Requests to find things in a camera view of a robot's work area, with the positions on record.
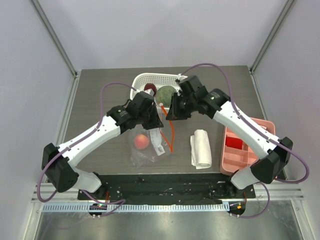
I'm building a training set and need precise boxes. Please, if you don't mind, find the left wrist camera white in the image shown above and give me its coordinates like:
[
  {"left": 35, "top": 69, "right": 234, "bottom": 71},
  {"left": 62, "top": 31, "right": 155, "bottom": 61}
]
[{"left": 144, "top": 88, "right": 155, "bottom": 97}]

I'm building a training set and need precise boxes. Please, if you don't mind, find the red fake tomato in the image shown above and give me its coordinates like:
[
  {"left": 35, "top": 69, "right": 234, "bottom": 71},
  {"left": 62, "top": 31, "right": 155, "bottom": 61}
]
[{"left": 134, "top": 134, "right": 150, "bottom": 150}]

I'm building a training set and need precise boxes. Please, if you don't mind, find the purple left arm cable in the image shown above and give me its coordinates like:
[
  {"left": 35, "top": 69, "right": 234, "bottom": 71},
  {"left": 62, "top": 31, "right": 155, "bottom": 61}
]
[{"left": 36, "top": 82, "right": 137, "bottom": 203}]

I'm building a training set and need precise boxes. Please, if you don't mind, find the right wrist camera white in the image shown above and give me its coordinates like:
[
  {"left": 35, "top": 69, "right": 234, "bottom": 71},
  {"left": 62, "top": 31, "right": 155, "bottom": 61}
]
[{"left": 175, "top": 73, "right": 187, "bottom": 84}]

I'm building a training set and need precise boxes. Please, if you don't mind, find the white folded towel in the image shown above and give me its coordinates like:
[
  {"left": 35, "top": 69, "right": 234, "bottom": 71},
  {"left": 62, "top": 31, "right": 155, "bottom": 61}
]
[{"left": 190, "top": 129, "right": 212, "bottom": 170}]

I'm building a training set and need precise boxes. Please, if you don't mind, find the green fake broccoli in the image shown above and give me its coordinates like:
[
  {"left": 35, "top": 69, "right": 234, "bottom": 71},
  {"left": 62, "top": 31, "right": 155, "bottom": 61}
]
[{"left": 155, "top": 85, "right": 176, "bottom": 108}]

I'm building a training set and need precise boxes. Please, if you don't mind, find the pink divided tray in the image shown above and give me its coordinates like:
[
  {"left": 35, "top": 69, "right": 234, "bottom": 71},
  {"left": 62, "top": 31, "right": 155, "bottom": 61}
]
[{"left": 220, "top": 123, "right": 276, "bottom": 176}]

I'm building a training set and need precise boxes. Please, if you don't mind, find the white perforated plastic basket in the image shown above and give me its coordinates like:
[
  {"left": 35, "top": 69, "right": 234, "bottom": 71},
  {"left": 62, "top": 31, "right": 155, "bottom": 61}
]
[{"left": 129, "top": 73, "right": 180, "bottom": 100}]

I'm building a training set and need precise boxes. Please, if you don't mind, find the white slotted cable duct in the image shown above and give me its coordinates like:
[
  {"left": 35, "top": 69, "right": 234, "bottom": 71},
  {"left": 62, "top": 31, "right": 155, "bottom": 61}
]
[{"left": 42, "top": 202, "right": 230, "bottom": 213}]

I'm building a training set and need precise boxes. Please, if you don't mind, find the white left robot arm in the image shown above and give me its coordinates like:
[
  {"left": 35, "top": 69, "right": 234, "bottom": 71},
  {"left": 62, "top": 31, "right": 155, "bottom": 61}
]
[{"left": 42, "top": 91, "right": 163, "bottom": 200}]

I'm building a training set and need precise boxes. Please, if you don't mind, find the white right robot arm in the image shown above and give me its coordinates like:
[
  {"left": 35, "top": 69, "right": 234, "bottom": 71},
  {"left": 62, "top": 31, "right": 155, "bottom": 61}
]
[{"left": 166, "top": 75, "right": 293, "bottom": 198}]

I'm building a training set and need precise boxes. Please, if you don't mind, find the dark red fake fruit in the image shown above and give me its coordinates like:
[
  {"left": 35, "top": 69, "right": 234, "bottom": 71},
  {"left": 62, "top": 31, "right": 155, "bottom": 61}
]
[{"left": 143, "top": 83, "right": 157, "bottom": 94}]

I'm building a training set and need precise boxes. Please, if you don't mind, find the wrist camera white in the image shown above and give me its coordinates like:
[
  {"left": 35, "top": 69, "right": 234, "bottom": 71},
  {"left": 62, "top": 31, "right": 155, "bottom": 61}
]
[
  {"left": 175, "top": 73, "right": 187, "bottom": 84},
  {"left": 144, "top": 88, "right": 155, "bottom": 97}
]

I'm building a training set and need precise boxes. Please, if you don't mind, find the clear zip top bag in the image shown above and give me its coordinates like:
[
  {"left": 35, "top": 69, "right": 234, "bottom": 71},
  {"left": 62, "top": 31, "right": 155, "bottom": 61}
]
[{"left": 128, "top": 103, "right": 175, "bottom": 168}]

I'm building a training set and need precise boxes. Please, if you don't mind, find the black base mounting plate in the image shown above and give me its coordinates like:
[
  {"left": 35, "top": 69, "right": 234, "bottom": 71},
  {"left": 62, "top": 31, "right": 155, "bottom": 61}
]
[{"left": 92, "top": 173, "right": 256, "bottom": 206}]

